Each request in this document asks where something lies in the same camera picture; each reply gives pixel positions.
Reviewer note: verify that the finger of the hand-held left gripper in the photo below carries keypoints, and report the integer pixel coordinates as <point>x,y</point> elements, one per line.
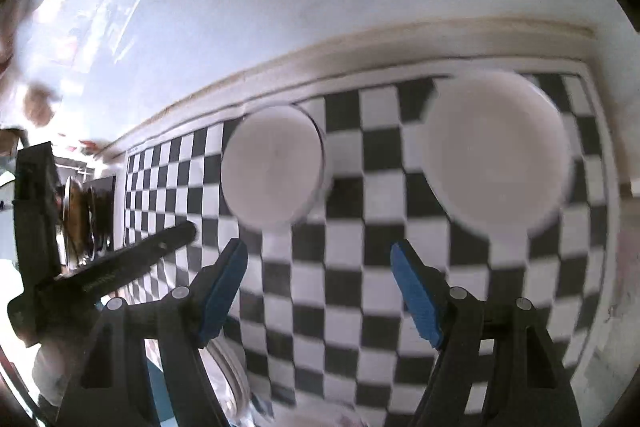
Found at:
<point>135,257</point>

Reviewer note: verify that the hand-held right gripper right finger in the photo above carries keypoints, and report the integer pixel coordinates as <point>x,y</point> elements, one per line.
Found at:
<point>415,299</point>

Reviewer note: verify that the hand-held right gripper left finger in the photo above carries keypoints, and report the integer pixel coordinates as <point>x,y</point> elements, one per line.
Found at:
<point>222,294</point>

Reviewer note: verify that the white plate with floral print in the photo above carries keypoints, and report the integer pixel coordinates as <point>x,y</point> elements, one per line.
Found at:
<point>235,377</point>

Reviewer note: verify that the white bowl with dark rim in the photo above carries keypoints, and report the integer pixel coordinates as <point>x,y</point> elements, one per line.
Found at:
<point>272,167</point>

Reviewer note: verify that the white bowl with blue print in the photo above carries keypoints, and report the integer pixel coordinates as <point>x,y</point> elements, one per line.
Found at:
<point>495,157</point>

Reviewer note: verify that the dark frying pan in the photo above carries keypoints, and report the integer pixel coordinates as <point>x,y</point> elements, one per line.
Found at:
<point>75,212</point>

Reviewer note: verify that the black and white checkered mat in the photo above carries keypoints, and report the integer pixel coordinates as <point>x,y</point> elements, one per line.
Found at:
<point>360,287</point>

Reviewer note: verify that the orange fruit wall sticker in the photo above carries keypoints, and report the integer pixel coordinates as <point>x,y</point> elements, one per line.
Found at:
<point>38,104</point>

